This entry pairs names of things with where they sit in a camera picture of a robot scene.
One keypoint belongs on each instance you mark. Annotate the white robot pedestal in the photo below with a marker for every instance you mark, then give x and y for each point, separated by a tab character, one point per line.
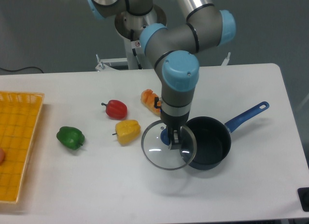
129	27

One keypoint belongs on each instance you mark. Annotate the yellow bell pepper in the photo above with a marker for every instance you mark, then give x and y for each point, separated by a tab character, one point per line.
127	131

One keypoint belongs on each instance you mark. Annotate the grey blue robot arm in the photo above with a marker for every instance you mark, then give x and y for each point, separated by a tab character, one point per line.
171	52

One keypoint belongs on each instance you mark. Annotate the yellow woven basket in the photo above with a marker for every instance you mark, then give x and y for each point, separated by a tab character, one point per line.
19	115

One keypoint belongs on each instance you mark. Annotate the glass lid blue knob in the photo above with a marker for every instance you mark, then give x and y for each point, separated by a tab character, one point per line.
155	146

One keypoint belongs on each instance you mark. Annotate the red bell pepper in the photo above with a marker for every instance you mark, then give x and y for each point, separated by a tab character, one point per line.
115	109

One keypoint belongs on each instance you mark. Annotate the green bell pepper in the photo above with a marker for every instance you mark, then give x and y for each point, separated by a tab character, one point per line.
71	137

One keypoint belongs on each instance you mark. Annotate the orange bread loaf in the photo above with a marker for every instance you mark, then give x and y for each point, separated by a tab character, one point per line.
147	99

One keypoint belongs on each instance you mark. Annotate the black device table corner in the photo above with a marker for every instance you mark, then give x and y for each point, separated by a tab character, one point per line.
303	194

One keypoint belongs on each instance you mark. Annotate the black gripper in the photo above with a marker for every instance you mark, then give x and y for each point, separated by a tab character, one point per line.
173	124

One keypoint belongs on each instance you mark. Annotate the dark blue saucepan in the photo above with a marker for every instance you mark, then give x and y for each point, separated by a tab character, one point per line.
213	137

